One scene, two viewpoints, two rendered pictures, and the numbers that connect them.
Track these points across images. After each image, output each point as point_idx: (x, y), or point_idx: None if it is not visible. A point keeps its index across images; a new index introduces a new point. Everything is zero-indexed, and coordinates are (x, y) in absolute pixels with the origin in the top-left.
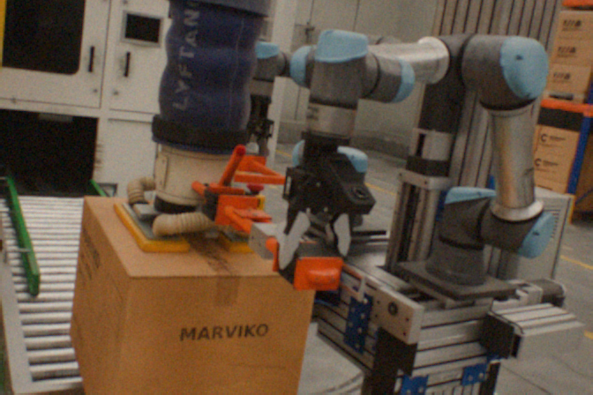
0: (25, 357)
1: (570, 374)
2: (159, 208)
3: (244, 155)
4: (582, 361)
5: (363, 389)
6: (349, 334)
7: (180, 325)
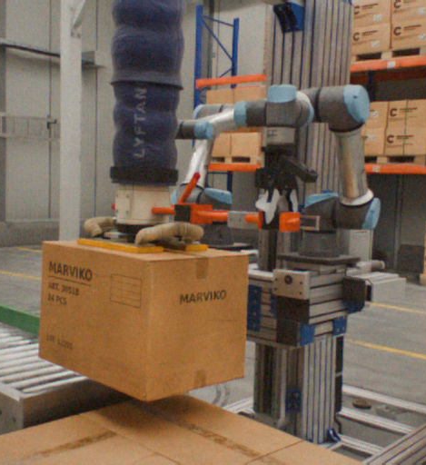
0: (2, 384)
1: (375, 374)
2: (127, 231)
3: None
4: (381, 365)
5: (257, 366)
6: (246, 320)
7: (179, 292)
